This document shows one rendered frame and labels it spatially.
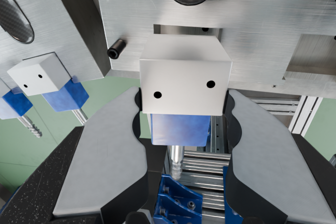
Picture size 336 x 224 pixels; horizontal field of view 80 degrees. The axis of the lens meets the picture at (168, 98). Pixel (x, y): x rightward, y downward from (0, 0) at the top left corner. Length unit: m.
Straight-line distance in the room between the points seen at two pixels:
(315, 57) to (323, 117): 1.36
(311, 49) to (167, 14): 0.13
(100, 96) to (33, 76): 1.27
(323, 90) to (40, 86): 0.35
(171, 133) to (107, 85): 1.30
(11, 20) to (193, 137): 0.24
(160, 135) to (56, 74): 0.16
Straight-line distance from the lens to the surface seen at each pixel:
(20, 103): 0.37
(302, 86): 0.32
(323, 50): 0.22
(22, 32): 0.29
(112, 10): 0.18
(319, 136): 1.69
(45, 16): 0.26
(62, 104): 0.30
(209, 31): 0.19
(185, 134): 0.15
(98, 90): 1.51
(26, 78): 0.28
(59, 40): 0.26
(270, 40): 0.17
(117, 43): 0.17
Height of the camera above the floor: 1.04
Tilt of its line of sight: 50 degrees down
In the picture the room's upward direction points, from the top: 165 degrees counter-clockwise
